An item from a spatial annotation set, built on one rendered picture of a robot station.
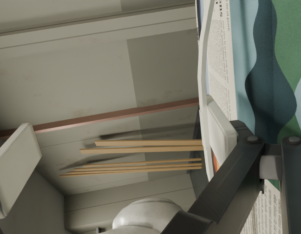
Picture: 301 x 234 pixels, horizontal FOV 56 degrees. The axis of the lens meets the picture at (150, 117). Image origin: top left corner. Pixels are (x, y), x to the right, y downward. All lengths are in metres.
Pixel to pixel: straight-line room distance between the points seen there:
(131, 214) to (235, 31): 0.37
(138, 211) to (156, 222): 0.04
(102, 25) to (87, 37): 0.22
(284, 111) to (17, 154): 0.16
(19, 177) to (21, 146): 0.02
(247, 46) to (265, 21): 0.03
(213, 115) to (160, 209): 0.34
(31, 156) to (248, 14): 0.17
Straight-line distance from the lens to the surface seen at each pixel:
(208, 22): 0.19
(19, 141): 0.20
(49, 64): 3.65
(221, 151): 0.17
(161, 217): 0.49
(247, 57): 0.19
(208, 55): 0.31
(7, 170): 0.19
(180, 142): 4.93
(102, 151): 5.25
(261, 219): 0.23
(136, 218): 0.49
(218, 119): 0.17
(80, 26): 3.12
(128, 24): 3.14
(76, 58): 3.56
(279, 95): 0.17
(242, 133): 0.17
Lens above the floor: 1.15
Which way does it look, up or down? 3 degrees down
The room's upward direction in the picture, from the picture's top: 100 degrees counter-clockwise
